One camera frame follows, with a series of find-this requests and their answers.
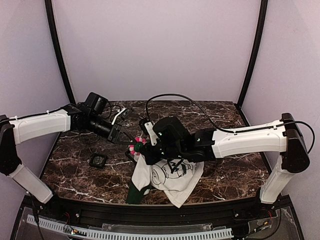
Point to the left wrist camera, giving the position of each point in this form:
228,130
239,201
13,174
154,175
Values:
121,115

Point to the black square box right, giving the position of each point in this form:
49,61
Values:
131,155

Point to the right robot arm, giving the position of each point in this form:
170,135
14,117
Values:
282,136

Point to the white slotted cable duct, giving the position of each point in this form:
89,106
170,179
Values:
117,232

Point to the black square box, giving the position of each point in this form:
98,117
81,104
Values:
131,155
98,160

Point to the white and green garment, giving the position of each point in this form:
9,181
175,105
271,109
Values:
177,179

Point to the black aluminium front rail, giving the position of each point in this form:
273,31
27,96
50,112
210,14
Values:
96,214

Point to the right black frame post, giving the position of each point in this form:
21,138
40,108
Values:
254,52

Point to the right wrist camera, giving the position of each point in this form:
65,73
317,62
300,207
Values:
147,128

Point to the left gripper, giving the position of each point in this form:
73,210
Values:
113,134

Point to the pink flower brooch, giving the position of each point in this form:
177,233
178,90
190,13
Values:
134,149

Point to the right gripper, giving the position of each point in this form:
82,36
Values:
145,152

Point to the left black frame post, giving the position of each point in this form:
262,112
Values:
49,8

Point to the black square box left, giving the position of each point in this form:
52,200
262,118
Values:
98,160

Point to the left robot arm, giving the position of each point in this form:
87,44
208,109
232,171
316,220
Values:
82,116

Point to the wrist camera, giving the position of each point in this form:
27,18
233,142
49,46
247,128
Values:
147,128
121,115

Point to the black frame post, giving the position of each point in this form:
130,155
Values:
254,52
49,8

